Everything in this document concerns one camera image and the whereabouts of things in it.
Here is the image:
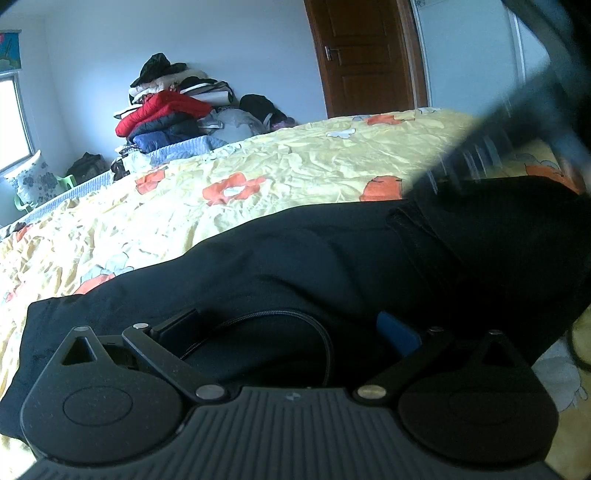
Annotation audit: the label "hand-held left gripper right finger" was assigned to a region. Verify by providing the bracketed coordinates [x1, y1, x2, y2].
[352, 311, 532, 409]

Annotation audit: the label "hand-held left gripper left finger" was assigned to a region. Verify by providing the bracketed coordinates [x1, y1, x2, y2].
[48, 307, 228, 408]

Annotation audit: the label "black pants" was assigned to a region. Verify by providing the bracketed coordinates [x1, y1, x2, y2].
[0, 175, 591, 440]

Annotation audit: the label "white wardrobe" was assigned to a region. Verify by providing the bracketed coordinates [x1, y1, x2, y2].
[410, 0, 551, 112]

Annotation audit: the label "dark crumpled cloth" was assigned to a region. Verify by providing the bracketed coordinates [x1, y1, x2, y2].
[110, 156, 133, 181]

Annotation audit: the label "blue blanket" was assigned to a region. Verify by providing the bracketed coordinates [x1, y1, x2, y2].
[147, 136, 246, 167]

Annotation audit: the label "dark bag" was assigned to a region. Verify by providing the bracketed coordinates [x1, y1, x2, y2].
[66, 152, 110, 186]

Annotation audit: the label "green plastic chair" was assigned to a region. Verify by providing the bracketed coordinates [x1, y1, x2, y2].
[13, 172, 77, 214]

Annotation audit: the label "yellow floral bedsheet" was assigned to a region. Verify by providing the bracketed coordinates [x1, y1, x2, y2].
[0, 107, 591, 480]

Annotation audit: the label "wooden door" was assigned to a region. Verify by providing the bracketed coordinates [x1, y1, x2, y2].
[304, 0, 428, 119]

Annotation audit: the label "navy puffer jacket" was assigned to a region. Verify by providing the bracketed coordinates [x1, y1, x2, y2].
[126, 117, 202, 145]

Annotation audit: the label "floral pillow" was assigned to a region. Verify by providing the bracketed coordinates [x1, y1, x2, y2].
[4, 150, 59, 209]

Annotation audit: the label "grey bag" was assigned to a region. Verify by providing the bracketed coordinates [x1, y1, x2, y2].
[214, 108, 269, 140]

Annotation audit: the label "red puffer jacket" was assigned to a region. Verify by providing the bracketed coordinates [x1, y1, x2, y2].
[115, 90, 214, 138]

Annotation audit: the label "black backpack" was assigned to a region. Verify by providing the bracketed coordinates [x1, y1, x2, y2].
[239, 93, 290, 128]

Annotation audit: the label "stack of white clothes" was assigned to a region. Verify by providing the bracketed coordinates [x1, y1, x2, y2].
[129, 69, 236, 112]

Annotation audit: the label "black jacket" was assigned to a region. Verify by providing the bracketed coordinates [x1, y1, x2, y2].
[130, 52, 188, 89]

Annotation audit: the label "window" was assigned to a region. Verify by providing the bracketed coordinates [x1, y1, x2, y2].
[0, 75, 38, 172]

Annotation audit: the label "black cable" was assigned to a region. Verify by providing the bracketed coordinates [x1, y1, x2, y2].
[179, 308, 335, 389]

